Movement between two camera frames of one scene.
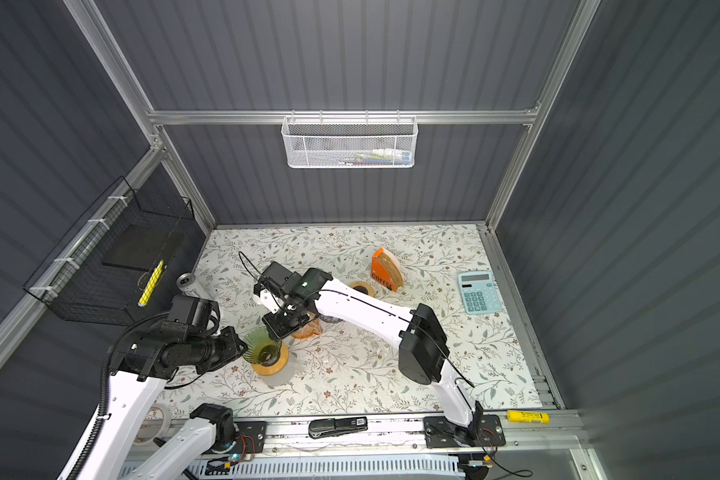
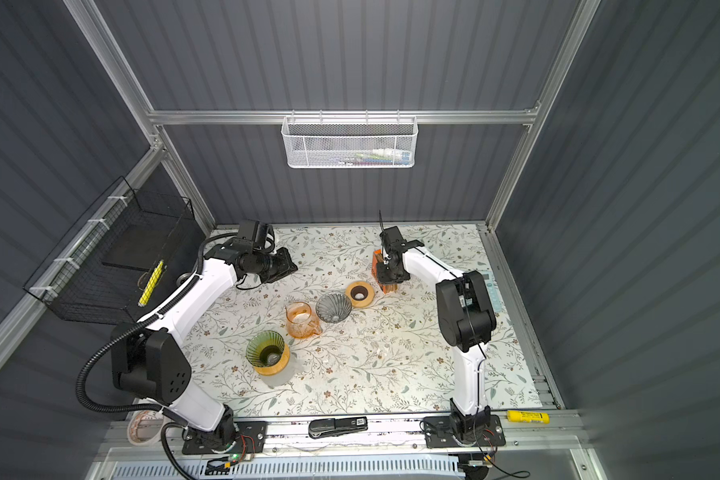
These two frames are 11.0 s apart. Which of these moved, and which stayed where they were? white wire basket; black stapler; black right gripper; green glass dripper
Moved: black right gripper
Stayed: white wire basket; black stapler; green glass dripper
